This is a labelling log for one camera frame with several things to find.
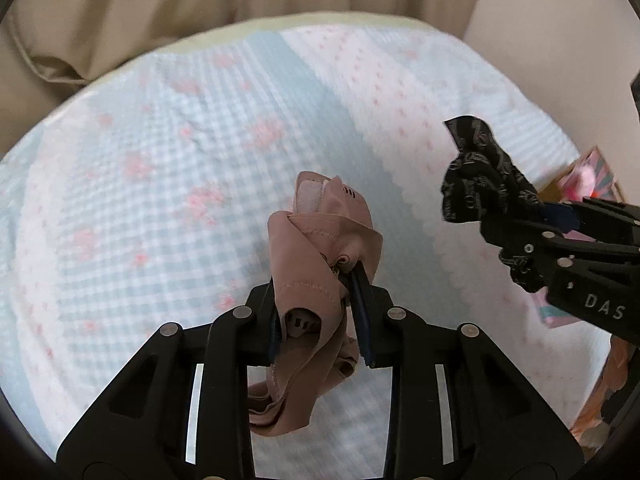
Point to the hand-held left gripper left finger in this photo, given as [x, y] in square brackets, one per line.
[230, 360]

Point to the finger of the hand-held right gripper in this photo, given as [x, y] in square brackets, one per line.
[560, 217]
[530, 245]

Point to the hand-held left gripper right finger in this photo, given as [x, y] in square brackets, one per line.
[361, 320]

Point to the cardboard box with pink print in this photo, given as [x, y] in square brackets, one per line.
[605, 170]

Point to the black patterned cloth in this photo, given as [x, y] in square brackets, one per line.
[475, 185]

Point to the pink-brown cloth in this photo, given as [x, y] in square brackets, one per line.
[310, 230]

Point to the orange patterned cloth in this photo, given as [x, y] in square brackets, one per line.
[594, 410]

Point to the blue pink checkered blanket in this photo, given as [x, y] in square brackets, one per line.
[175, 160]

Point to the light green bed sheet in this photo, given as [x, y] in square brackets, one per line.
[350, 18]

